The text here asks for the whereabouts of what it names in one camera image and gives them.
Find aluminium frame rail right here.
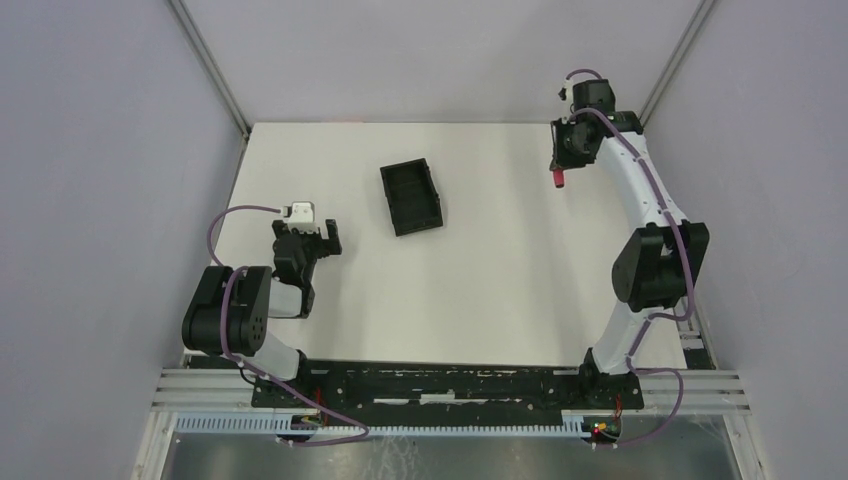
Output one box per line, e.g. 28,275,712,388
626,123,717,371

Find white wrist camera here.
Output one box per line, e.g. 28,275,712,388
558,78,574,103
282,201,320,234

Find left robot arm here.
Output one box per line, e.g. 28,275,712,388
181,219,342,381

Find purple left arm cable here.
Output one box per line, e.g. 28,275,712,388
207,204,371,448

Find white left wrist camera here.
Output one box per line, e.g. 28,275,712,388
282,201,320,234

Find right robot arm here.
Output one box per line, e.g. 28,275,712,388
549,69,710,393

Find aluminium frame rail front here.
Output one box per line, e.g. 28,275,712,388
151,369,752,416

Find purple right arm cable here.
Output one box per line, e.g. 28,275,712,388
564,68,697,450

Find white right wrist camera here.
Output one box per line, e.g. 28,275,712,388
558,78,574,103

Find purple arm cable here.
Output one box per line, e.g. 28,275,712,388
207,204,371,448
564,68,697,450

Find black plastic bin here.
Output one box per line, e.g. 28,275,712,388
380,158,444,237

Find aluminium frame rail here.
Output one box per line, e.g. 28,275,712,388
626,123,717,371
151,369,752,416

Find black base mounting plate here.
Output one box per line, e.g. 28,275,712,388
290,359,644,429

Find white slotted cable duct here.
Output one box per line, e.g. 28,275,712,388
174,412,590,439

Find red handled screwdriver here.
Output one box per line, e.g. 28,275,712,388
552,169,565,189

